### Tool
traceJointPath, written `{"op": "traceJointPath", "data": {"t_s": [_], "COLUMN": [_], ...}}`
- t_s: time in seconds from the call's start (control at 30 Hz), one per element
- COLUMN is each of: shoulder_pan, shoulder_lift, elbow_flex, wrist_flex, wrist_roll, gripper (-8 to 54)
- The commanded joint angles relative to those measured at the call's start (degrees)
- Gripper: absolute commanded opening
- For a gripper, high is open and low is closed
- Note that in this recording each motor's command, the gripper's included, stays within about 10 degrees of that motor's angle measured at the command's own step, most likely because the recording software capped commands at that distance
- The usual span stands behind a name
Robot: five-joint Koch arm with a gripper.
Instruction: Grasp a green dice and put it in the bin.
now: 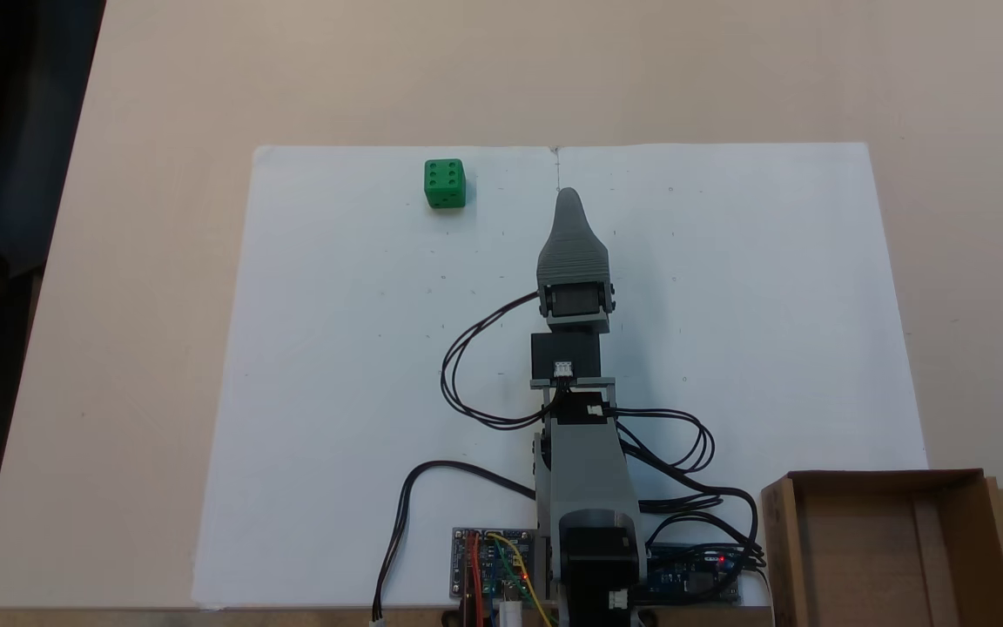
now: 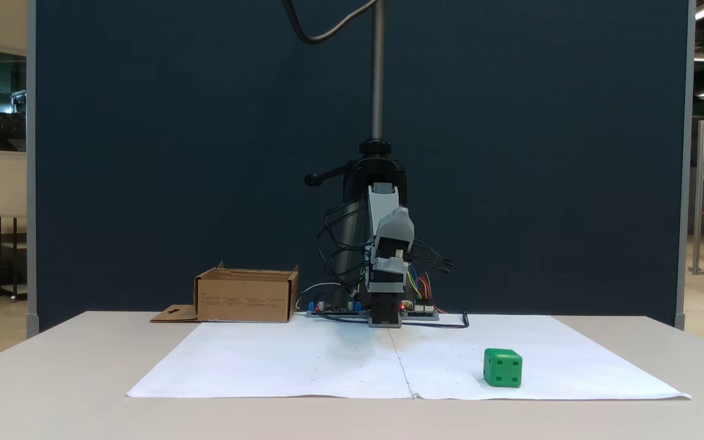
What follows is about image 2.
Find white paper sheet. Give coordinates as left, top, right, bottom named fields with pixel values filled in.
left=127, top=321, right=414, bottom=399
left=389, top=315, right=692, bottom=401

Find black and silver tripod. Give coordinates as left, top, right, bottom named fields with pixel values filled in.
left=304, top=0, right=409, bottom=306

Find black motor wire loop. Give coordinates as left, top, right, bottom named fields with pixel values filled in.
left=410, top=240, right=454, bottom=274

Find grey hanging cable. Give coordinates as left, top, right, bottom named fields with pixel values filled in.
left=283, top=0, right=378, bottom=45

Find dark shelf cart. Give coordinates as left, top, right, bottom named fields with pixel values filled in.
left=0, top=214, right=28, bottom=301

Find black power cable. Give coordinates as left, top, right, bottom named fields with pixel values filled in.
left=401, top=312, right=470, bottom=329

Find framed wall window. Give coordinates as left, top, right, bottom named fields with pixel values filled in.
left=0, top=44, right=28, bottom=158

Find white wire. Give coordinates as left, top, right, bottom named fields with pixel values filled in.
left=296, top=282, right=343, bottom=310

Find dark blue partition panel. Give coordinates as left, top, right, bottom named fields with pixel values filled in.
left=27, top=0, right=695, bottom=334

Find brown cardboard box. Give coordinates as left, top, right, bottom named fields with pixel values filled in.
left=150, top=262, right=299, bottom=323

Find circuit board with white connectors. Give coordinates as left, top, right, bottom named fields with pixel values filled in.
left=401, top=302, right=440, bottom=321

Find green dice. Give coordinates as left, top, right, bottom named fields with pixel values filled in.
left=483, top=348, right=523, bottom=388

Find coloured jumper wires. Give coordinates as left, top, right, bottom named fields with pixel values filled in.
left=407, top=264, right=436, bottom=309

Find circuit board with blue parts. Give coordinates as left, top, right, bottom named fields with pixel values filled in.
left=306, top=299, right=369, bottom=319

